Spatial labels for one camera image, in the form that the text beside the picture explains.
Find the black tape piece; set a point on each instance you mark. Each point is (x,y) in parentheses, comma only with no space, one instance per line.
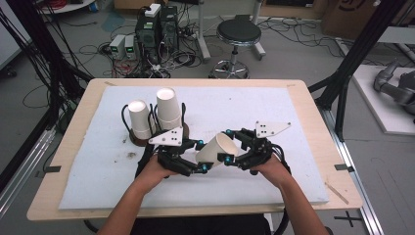
(343,167)
(52,169)

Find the black metal frame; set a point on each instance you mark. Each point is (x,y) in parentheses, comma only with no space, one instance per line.
(359,49)
(39,42)

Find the single white paper cup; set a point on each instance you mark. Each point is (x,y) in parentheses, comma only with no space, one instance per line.
(215,149)

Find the brown cardboard box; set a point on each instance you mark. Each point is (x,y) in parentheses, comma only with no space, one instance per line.
(352,14)

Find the aluminium rail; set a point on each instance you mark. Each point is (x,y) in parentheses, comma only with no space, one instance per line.
(359,182)
(23,176)

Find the tall stack of paper cups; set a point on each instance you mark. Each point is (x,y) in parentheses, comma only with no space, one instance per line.
(168,109)

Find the person's right hand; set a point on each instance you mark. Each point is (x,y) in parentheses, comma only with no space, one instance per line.
(272,171)

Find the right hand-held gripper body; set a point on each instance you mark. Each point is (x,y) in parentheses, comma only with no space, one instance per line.
(257,150)

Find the black round stool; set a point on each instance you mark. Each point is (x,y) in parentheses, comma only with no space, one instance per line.
(239,32)

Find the light wooden table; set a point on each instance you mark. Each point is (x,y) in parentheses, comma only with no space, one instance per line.
(195,82)

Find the person's left hand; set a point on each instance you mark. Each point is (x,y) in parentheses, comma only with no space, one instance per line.
(153,173)

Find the white table leg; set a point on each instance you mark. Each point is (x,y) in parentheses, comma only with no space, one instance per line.
(258,42)
(203,32)

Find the thin wooden stick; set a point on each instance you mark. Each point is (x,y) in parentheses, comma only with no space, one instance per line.
(337,193)

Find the white power adapter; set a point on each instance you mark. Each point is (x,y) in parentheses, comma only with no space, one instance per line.
(152,9)

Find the grey bench power supply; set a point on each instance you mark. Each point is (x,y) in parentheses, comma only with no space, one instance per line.
(117,45)
(130,47)

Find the black tape cross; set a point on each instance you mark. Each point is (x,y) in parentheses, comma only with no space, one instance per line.
(348,218)

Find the brown double cup holder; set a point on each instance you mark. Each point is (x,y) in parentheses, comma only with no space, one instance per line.
(137,142)

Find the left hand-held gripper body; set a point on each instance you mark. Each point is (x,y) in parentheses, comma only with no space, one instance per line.
(169,138)

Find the white platform board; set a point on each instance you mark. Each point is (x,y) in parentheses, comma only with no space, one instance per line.
(375,101)

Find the black computer tower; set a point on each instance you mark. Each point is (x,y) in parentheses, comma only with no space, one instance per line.
(169,26)
(147,36)

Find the white foam mat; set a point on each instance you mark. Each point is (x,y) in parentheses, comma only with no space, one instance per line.
(98,169)

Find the short stack of paper cups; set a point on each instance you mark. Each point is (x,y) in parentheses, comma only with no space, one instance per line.
(139,119)

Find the person's dark clothing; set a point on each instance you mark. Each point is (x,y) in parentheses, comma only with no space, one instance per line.
(202,226)

